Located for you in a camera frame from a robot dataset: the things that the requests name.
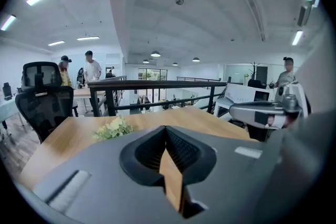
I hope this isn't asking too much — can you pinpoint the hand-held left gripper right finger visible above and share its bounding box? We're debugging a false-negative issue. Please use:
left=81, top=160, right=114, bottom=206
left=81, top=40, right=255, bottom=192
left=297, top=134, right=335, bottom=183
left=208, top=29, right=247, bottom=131
left=165, top=125, right=286, bottom=224

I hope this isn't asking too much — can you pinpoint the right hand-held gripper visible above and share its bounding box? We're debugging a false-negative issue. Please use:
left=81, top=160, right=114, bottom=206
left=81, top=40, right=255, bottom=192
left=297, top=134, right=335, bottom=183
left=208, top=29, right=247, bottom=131
left=229, top=80, right=311, bottom=130

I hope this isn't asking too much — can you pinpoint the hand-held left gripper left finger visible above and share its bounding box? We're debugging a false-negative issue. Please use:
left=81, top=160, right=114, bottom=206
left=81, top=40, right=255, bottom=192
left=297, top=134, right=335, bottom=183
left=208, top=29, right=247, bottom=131
left=15, top=125, right=184, bottom=224

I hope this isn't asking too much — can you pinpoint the white desktop device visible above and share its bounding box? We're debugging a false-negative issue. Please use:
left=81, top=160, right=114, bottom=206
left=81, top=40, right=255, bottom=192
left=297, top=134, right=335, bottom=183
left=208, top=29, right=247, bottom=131
left=225, top=83, right=275, bottom=103

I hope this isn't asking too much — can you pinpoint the white table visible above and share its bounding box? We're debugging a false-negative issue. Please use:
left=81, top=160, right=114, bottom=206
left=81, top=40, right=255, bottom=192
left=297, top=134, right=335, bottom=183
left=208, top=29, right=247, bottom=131
left=214, top=97, right=233, bottom=116

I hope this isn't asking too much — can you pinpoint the black coat rack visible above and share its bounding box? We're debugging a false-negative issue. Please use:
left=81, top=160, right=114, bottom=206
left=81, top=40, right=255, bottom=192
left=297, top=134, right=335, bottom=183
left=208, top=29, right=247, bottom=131
left=249, top=61, right=259, bottom=81

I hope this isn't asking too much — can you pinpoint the yellow and green flower bunch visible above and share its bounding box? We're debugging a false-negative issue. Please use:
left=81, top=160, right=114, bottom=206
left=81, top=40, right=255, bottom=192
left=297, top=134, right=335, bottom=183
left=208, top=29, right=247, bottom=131
left=91, top=116, right=134, bottom=141

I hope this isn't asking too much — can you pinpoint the wooden desk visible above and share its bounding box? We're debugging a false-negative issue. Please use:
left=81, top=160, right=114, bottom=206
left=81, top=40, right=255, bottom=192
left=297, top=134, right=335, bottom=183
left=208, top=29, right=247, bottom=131
left=73, top=88, right=106, bottom=100

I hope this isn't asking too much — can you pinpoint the black mesh office chair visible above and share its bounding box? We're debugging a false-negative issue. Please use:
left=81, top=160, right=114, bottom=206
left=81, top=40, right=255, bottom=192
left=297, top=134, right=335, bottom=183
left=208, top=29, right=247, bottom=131
left=15, top=61, right=75, bottom=144

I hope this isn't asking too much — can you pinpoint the black metal railing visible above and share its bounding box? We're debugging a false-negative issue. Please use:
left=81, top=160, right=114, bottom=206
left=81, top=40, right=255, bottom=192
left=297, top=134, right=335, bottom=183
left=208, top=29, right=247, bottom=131
left=88, top=80, right=228, bottom=118

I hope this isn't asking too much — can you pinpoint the white desk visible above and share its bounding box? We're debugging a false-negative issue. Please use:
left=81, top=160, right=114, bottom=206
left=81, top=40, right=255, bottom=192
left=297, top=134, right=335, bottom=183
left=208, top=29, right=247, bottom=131
left=0, top=98, right=19, bottom=124

